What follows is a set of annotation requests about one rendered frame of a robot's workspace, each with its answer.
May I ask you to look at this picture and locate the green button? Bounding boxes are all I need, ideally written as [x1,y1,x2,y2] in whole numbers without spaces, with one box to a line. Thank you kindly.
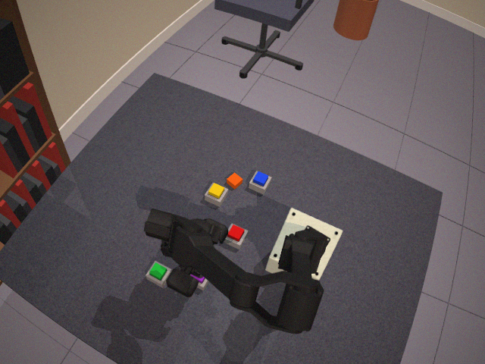
[145,261,172,288]

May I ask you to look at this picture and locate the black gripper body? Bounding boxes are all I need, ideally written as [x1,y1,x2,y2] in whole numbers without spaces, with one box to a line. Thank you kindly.
[166,218,228,297]

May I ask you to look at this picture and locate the red button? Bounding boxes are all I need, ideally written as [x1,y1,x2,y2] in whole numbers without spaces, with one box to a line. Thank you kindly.
[224,224,248,249]

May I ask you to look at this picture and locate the orange block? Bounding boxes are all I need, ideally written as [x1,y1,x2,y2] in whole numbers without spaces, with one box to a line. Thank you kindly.
[227,173,243,189]

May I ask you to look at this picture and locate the purple button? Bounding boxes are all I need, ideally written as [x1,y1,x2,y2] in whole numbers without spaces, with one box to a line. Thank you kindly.
[191,275,209,291]

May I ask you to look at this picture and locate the blue button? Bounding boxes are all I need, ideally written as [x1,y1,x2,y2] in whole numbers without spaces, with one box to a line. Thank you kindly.
[249,171,272,195]

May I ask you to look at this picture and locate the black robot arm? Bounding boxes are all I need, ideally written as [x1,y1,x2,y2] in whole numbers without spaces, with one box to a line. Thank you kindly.
[144,209,330,334]

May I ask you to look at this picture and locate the yellow button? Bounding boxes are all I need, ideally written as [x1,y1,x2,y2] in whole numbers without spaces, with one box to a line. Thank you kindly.
[205,183,228,207]

